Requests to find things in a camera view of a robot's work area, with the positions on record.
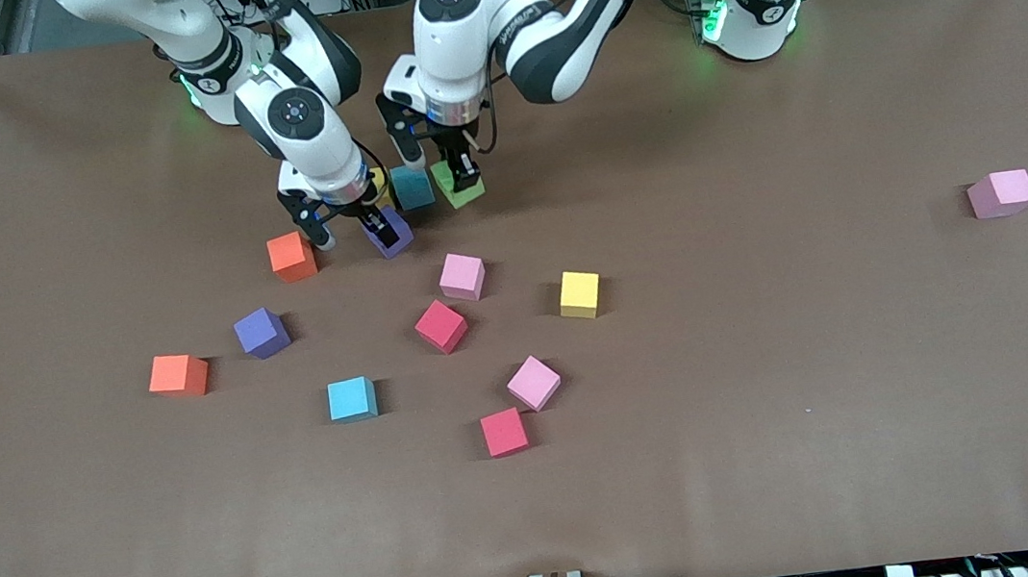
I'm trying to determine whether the yellow foam cube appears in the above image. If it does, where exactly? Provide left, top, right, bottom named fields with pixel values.
left=363, top=165, right=396, bottom=213
left=556, top=268, right=604, bottom=323

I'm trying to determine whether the orange foam cube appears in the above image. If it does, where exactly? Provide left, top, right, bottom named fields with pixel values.
left=265, top=229, right=320, bottom=286
left=144, top=351, right=213, bottom=403

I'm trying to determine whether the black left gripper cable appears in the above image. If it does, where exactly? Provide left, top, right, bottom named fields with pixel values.
left=464, top=88, right=501, bottom=155

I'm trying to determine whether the cyan foam cube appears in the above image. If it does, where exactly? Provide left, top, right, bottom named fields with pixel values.
left=326, top=375, right=381, bottom=425
left=389, top=163, right=438, bottom=214

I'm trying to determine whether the purple foam cube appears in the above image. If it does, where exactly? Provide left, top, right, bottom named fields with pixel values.
left=362, top=204, right=418, bottom=263
left=231, top=304, right=294, bottom=363

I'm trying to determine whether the pale mauve foam cube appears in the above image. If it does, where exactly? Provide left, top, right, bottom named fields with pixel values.
left=965, top=168, right=1028, bottom=222

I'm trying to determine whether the red foam cube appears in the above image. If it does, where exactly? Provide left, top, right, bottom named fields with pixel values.
left=412, top=296, right=472, bottom=359
left=479, top=406, right=532, bottom=460

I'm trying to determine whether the pink foam cube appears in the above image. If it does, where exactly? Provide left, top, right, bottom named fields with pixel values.
left=435, top=249, right=489, bottom=306
left=504, top=352, right=565, bottom=415

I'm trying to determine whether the green foam cube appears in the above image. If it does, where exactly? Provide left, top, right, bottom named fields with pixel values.
left=430, top=157, right=489, bottom=213

